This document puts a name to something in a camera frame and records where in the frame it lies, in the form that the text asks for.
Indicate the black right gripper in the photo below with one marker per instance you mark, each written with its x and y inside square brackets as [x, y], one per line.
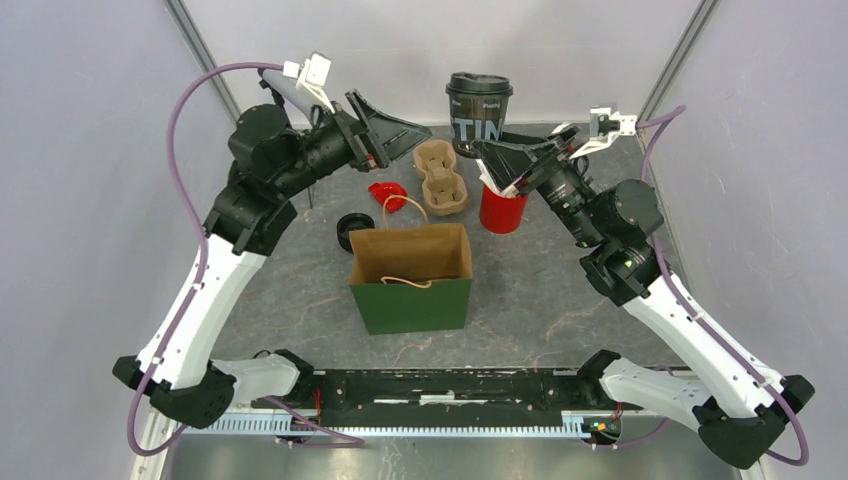
[506, 161]

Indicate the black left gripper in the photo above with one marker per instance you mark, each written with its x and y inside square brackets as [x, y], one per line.
[379, 138]

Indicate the brown paper bag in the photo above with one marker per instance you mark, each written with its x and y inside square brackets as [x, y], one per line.
[417, 256]

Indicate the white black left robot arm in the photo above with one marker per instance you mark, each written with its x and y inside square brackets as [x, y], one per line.
[175, 370]

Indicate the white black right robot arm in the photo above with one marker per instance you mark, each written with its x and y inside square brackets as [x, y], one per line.
[737, 405]

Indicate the red cylindrical straw holder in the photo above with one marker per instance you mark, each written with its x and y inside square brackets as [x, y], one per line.
[501, 215]

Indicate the brown cardboard cup carrier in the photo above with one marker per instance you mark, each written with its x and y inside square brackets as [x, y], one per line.
[443, 189]

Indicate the grey microphone on stand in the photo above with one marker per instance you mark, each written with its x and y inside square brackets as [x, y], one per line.
[278, 83]

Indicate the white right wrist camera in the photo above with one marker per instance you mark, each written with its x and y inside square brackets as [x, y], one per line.
[606, 125]

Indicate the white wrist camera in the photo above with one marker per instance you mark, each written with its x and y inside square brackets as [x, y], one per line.
[309, 79]
[606, 125]

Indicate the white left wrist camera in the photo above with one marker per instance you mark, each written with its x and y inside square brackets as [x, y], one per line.
[309, 79]

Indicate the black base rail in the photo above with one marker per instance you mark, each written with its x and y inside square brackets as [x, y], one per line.
[485, 397]

